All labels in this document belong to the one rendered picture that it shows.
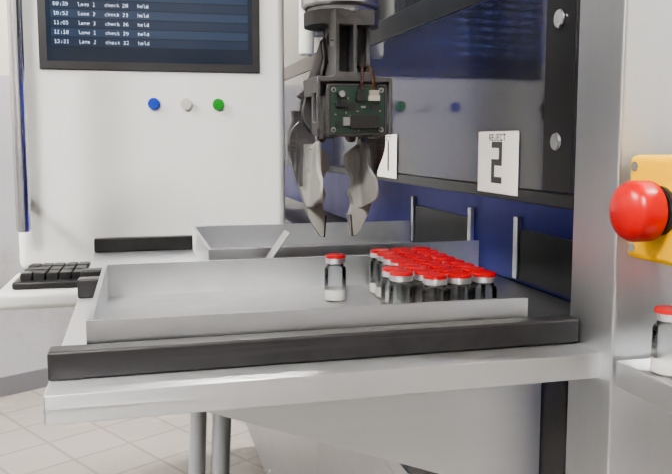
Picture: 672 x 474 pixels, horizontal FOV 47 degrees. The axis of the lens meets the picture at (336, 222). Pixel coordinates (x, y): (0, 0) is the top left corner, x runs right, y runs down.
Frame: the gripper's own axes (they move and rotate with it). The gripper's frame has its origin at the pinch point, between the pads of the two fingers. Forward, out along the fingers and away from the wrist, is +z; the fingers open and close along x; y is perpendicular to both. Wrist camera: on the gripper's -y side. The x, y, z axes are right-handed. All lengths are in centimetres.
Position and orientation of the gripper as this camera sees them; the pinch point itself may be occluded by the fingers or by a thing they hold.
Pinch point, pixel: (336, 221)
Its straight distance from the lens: 77.6
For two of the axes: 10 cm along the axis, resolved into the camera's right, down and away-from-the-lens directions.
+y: 2.4, 1.0, -9.7
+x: 9.7, -0.3, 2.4
